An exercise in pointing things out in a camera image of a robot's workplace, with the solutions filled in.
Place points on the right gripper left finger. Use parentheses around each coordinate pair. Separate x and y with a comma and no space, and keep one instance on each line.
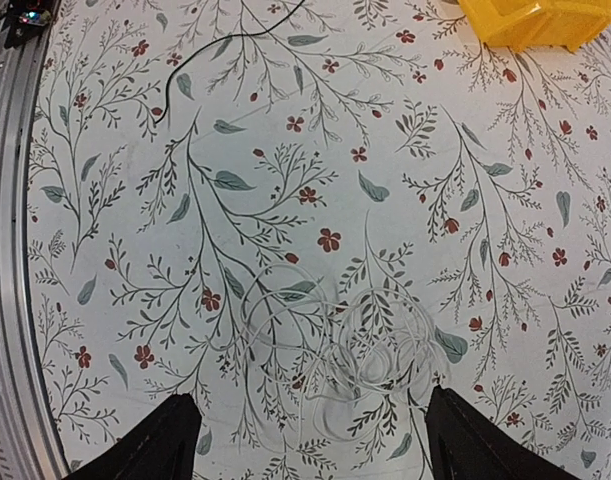
(161,446)

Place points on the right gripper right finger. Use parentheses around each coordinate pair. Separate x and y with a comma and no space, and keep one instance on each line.
(464,444)

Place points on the floral tablecloth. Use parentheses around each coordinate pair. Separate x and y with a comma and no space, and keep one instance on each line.
(307,215)

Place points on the right yellow bin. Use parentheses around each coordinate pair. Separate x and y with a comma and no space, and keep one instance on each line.
(522,24)

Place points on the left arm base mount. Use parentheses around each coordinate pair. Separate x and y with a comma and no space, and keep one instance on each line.
(24,20)

